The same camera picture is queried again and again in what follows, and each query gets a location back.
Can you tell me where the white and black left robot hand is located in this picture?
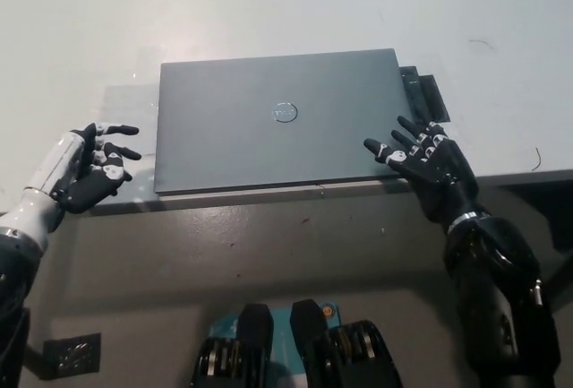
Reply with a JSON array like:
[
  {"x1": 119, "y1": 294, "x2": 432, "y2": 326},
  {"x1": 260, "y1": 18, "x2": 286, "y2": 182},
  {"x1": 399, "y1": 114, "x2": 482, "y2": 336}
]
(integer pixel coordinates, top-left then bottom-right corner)
[{"x1": 24, "y1": 122, "x2": 143, "y2": 215}]

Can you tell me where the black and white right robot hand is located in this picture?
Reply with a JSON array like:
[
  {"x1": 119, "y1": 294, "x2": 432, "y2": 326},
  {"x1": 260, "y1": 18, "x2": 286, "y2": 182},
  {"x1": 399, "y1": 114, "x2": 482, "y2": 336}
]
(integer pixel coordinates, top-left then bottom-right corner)
[{"x1": 363, "y1": 115, "x2": 483, "y2": 228}]

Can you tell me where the dark grey Dell laptop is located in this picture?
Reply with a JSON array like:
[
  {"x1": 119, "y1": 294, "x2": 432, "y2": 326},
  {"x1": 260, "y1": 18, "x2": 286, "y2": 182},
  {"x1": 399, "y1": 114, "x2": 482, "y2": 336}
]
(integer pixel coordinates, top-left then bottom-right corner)
[{"x1": 153, "y1": 48, "x2": 406, "y2": 196}]

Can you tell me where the dark stopper block taped down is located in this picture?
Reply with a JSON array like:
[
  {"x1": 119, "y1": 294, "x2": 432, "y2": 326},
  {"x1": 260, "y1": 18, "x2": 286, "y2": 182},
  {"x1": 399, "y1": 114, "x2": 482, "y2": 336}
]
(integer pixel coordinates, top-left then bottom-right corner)
[{"x1": 399, "y1": 65, "x2": 426, "y2": 120}]

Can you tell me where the black table foot plate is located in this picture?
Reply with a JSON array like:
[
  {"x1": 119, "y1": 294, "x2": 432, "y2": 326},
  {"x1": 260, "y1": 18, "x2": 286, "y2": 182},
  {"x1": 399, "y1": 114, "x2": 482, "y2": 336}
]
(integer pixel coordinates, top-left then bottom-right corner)
[{"x1": 42, "y1": 332, "x2": 102, "y2": 381}]

